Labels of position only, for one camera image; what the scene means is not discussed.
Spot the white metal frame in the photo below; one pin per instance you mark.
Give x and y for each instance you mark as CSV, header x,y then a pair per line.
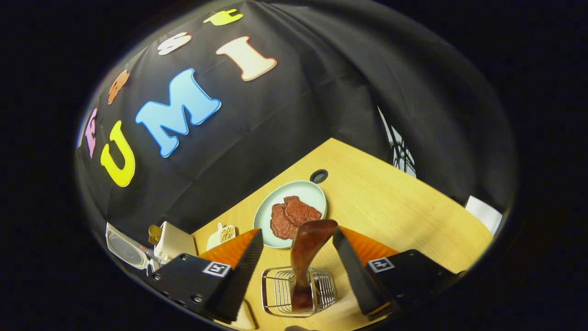
x,y
402,154

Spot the white rice cooker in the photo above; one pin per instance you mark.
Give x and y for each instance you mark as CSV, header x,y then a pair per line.
x,y
124,248

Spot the pale green plate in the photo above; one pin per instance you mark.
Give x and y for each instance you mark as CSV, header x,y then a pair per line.
x,y
298,189

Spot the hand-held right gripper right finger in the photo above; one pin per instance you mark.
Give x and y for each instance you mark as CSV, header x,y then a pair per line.
x,y
353,276

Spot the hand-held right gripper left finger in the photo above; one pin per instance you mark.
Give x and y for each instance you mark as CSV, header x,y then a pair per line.
x,y
239,280

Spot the brown wooden spoon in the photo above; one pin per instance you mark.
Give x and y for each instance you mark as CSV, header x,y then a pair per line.
x,y
308,243

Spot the white paper sheet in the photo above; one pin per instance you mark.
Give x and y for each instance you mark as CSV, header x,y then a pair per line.
x,y
484,214

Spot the brown bread slice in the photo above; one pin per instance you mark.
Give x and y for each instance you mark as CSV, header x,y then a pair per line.
x,y
151,234
158,233

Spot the clear plastic rice container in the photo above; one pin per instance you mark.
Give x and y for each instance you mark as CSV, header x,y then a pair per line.
x,y
243,317

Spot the red meat slice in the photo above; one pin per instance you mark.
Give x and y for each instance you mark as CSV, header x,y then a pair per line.
x,y
280,223
303,211

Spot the black backdrop cloth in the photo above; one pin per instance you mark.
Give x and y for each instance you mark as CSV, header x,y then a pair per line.
x,y
321,69

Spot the white divided dish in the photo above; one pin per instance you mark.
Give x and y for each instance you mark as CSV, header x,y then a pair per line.
x,y
213,239

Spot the yellow soybeans pile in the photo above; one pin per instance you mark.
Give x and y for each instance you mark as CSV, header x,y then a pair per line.
x,y
227,234

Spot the white toaster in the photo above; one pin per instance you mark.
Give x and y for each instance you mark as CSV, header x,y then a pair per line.
x,y
177,241

